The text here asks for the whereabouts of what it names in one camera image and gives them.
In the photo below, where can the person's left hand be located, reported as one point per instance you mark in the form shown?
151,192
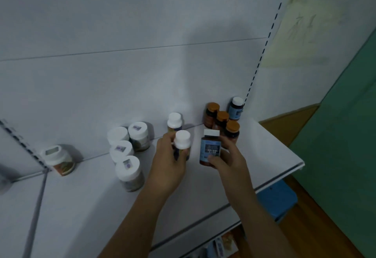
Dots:
166,169

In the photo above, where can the person's right hand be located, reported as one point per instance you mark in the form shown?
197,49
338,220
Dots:
235,178

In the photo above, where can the blue yellow label bottle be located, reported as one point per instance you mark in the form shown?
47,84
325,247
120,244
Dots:
182,140
174,121

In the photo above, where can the white sticker-lid jar bottle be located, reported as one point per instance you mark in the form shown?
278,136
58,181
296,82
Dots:
121,150
129,174

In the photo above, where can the dark bottle light-blue label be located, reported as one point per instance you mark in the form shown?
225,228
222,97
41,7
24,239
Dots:
210,146
236,109

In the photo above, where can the white metal shelf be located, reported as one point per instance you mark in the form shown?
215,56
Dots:
88,202

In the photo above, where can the orange label white bottle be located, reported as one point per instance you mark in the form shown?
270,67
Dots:
57,160

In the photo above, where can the white bottle blue lid sticker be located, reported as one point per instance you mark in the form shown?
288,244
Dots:
4,178

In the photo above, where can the person's right forearm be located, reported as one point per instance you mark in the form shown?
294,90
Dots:
264,231

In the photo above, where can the person's left forearm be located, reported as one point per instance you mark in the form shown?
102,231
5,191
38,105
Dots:
135,228

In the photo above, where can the blue plastic stool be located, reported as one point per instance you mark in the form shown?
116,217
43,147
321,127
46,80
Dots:
277,199

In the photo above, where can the pile of white blue boxes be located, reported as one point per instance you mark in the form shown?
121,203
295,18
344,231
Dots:
220,246

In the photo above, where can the pale handwritten paper sign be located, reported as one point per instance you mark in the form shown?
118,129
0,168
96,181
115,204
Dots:
302,31

